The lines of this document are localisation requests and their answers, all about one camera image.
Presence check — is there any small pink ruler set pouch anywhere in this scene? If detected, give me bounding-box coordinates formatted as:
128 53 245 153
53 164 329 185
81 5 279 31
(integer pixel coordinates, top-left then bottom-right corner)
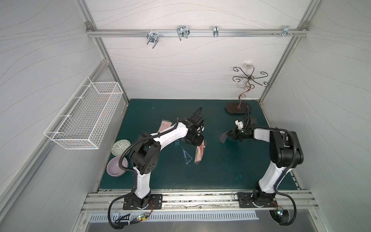
194 140 205 164

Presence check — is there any pink protractor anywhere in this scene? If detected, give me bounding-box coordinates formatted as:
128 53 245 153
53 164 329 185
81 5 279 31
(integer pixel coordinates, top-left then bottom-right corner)
219 131 230 144

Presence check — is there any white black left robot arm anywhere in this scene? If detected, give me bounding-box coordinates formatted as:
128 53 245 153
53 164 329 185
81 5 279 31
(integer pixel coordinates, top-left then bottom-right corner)
130 119 204 208

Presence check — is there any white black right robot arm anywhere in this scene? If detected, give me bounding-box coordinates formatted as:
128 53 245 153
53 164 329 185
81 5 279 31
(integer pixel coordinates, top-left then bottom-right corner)
219 126 303 208

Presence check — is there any blue small set square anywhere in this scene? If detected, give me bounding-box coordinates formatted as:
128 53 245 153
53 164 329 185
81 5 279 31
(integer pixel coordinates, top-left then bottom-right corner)
181 147 193 165

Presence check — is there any patterned ceramic bowl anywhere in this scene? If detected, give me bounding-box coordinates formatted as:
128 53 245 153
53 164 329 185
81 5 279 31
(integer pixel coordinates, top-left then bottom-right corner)
111 139 131 157

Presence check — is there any plain purple bowl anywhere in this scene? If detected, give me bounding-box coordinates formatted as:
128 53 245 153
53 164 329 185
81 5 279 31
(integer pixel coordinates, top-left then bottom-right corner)
106 157 126 177

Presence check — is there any metal clamp hook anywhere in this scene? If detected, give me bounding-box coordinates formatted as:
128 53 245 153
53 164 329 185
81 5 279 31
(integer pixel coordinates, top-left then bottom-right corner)
176 26 190 40
146 32 158 49
213 26 219 38
272 26 299 38

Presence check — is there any aluminium top crossbar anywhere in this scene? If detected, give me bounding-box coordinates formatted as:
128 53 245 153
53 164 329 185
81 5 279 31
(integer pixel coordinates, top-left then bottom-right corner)
87 28 310 38

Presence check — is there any right black corrugated cable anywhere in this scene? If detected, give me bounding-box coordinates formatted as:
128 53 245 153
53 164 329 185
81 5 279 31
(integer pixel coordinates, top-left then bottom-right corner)
244 105 298 227

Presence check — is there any black corrugated cable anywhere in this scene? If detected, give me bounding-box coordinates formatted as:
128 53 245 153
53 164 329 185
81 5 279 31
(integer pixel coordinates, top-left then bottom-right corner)
244 105 298 227
107 117 180 230

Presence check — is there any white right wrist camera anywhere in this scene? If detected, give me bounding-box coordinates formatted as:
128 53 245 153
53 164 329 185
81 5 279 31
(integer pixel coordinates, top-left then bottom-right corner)
235 120 244 130

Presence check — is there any copper wire jewelry stand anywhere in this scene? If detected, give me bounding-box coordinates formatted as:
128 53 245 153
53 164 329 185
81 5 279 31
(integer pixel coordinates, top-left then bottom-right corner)
225 64 270 114

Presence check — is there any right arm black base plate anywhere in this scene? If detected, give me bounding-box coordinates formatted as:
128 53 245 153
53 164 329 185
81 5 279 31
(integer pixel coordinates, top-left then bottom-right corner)
237 192 277 208

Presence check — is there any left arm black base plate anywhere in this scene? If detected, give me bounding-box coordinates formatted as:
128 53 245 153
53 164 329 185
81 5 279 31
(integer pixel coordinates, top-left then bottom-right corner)
123 193 163 210

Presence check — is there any left black corrugated cable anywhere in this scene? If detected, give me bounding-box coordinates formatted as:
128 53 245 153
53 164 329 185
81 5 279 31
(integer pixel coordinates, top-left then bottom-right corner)
107 117 180 230

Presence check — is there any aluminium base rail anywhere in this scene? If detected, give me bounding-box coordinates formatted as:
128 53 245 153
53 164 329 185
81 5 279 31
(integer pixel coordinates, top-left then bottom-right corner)
81 189 319 213

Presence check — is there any white perforated cable duct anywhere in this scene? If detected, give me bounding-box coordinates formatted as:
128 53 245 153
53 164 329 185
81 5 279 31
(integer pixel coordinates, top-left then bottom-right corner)
89 210 259 223

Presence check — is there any white wire basket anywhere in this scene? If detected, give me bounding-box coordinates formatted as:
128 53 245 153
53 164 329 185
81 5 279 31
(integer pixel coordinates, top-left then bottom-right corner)
43 77 123 150

